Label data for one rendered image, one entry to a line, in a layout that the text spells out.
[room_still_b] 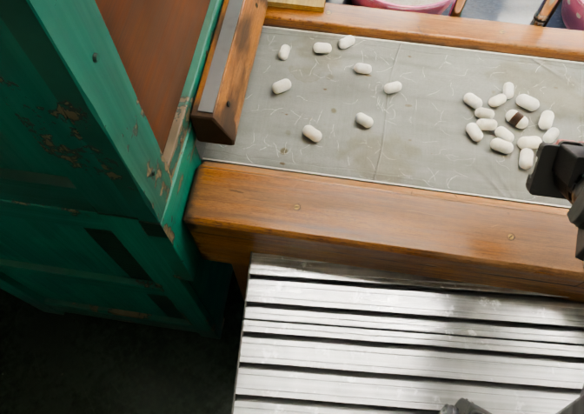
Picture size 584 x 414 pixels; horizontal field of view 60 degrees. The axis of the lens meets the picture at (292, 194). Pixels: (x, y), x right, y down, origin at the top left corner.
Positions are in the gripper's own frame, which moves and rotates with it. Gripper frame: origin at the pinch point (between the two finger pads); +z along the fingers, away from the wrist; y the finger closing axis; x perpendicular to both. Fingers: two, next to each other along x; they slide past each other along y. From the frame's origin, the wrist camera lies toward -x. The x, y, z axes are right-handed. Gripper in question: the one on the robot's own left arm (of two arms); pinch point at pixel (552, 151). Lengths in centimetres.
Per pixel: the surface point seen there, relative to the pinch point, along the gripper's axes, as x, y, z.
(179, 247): 21, 51, -5
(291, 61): -4.3, 39.1, 23.1
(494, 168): 6.7, 3.6, 10.2
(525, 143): 2.6, -0.8, 12.2
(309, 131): 4.4, 33.7, 9.9
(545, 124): -0.1, -4.3, 15.6
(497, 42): -11.1, 3.2, 27.6
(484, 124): 0.8, 5.6, 14.4
